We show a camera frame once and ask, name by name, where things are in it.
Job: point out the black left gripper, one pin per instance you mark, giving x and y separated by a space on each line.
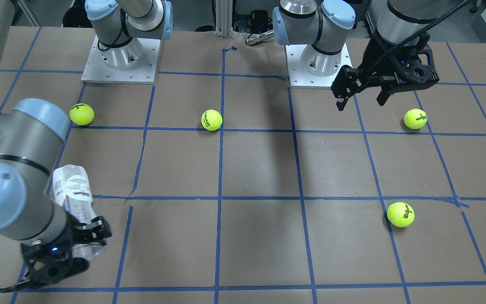
379 54

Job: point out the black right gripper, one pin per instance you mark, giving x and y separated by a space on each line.
64 240

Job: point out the clear tennis ball can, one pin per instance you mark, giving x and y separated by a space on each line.
70 185

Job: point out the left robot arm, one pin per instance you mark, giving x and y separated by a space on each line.
326 26

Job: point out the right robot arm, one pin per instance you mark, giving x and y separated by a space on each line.
50 236

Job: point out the tennis ball front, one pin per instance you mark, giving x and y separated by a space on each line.
400 214

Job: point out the tennis ball centre row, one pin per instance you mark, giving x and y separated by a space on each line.
211 120

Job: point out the tennis ball near base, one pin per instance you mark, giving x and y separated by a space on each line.
81 114

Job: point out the silver flashlight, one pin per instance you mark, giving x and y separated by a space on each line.
253 40

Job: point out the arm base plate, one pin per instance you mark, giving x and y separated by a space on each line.
310 69
134 63

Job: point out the aluminium frame post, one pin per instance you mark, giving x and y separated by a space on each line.
223 18

